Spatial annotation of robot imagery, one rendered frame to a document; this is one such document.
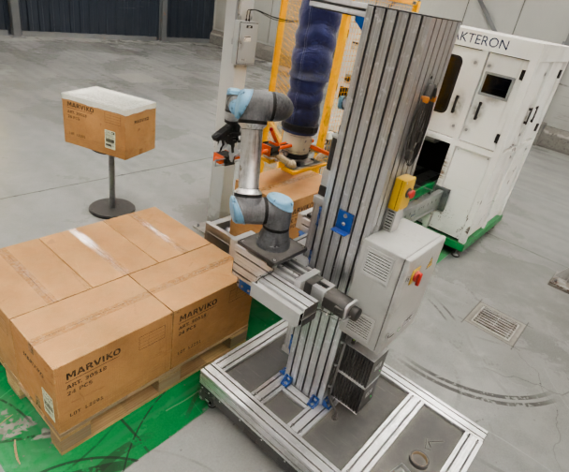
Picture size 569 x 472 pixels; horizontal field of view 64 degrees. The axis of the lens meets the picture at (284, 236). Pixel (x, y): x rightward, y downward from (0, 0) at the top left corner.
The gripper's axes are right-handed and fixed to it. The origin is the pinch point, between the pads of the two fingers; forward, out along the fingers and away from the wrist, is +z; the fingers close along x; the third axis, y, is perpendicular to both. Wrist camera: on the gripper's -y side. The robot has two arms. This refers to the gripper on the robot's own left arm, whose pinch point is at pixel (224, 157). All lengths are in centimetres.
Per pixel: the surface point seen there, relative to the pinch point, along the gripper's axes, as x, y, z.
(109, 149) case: 158, 25, 54
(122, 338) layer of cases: -23, -74, 67
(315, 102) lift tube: -9, 58, -28
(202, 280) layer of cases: -10, -17, 66
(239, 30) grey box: 89, 87, -49
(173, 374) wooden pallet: -23, -43, 110
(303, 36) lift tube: 0, 49, -61
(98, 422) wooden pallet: -20, -85, 118
